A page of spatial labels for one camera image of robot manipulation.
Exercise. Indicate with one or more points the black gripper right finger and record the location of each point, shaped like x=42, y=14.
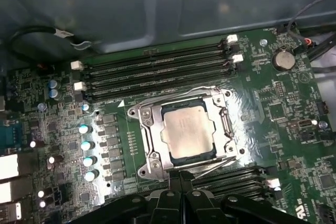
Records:
x=199, y=208

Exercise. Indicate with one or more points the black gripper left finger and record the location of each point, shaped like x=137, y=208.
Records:
x=165, y=208

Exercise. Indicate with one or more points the thin metal locking lever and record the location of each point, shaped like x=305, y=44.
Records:
x=183, y=94
x=232, y=158

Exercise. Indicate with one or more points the silver-topped CPU plate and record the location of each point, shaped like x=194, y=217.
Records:
x=187, y=132

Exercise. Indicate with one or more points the metal socket cover frame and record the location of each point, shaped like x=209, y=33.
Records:
x=217, y=129

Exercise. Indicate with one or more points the RAM slot white latches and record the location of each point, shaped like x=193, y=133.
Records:
x=252, y=194
x=157, y=53
x=244, y=180
x=157, y=75

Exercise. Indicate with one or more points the green motherboard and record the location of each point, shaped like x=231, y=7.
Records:
x=262, y=129

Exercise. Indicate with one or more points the silver coin battery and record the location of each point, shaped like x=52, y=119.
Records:
x=283, y=60

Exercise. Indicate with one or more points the black and grey PC case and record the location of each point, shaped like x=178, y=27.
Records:
x=105, y=3

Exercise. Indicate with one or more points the CPU socket metal frame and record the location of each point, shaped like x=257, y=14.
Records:
x=151, y=169

